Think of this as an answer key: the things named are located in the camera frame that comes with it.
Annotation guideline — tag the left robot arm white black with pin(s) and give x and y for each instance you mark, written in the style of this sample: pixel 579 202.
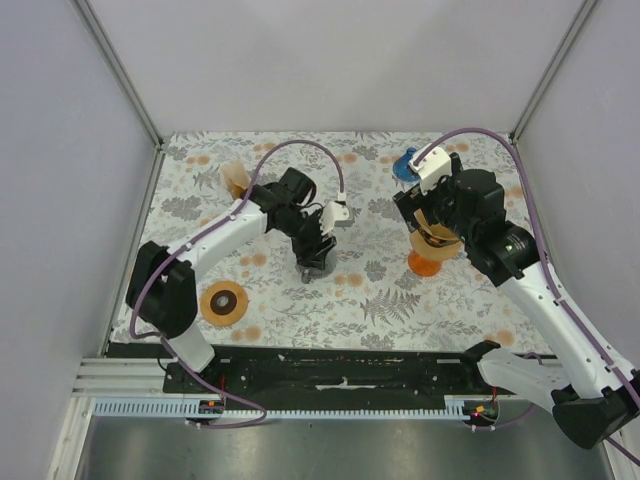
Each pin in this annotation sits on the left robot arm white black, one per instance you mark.
pixel 163 287

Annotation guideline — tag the aluminium frame post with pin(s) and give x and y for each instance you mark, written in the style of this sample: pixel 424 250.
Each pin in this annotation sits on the aluminium frame post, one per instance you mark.
pixel 560 55
pixel 108 51

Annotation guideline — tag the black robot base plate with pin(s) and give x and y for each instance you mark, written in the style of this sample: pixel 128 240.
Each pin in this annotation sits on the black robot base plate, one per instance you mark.
pixel 285 377

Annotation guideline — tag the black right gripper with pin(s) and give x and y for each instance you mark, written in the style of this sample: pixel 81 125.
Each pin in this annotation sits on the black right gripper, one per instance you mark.
pixel 414 199

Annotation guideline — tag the orange coffee filter box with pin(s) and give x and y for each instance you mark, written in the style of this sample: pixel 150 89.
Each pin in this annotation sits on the orange coffee filter box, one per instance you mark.
pixel 235 178

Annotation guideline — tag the ribbed glass coffee dripper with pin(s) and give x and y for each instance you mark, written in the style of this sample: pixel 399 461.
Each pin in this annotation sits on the ribbed glass coffee dripper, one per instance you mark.
pixel 438 242

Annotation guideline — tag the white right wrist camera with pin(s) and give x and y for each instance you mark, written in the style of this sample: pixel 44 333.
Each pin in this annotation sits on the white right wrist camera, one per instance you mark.
pixel 430 169

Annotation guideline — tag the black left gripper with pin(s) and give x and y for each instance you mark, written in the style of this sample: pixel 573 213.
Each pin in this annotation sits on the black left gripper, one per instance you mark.
pixel 313 252

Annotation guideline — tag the blue cone dripper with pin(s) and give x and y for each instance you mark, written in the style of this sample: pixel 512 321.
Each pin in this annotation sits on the blue cone dripper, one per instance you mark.
pixel 401 168

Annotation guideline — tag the aluminium rail front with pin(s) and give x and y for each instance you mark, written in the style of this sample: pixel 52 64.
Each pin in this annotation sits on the aluminium rail front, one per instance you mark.
pixel 111 377

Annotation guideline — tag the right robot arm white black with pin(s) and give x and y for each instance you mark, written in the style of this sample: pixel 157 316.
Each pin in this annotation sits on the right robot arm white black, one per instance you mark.
pixel 593 392

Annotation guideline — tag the aluminium frame post right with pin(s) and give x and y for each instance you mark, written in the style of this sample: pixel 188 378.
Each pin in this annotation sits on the aluminium frame post right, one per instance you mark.
pixel 560 55

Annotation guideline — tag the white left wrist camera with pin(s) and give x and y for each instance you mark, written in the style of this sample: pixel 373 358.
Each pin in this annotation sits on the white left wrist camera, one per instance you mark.
pixel 335 214

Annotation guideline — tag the aluminium frame post left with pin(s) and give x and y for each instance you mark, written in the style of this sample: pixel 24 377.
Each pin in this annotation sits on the aluminium frame post left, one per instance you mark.
pixel 108 51

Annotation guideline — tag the brown paper coffee filter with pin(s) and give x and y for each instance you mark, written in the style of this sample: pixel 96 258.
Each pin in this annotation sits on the brown paper coffee filter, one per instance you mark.
pixel 435 229

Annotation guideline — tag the light blue cable duct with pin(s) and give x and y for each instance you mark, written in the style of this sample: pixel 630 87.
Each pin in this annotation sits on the light blue cable duct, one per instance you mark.
pixel 447 408

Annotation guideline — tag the floral patterned table mat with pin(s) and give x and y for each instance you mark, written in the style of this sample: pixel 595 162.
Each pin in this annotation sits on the floral patterned table mat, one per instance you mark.
pixel 373 299

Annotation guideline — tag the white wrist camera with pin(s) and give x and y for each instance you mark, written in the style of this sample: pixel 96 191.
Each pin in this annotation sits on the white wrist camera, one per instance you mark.
pixel 335 214
pixel 430 169

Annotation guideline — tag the grey ribbed glass carafe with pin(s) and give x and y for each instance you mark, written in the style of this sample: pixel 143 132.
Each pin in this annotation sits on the grey ribbed glass carafe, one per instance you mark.
pixel 321 270

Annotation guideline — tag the bamboo ring dripper stand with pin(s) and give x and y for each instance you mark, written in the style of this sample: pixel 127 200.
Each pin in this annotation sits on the bamboo ring dripper stand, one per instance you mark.
pixel 436 254

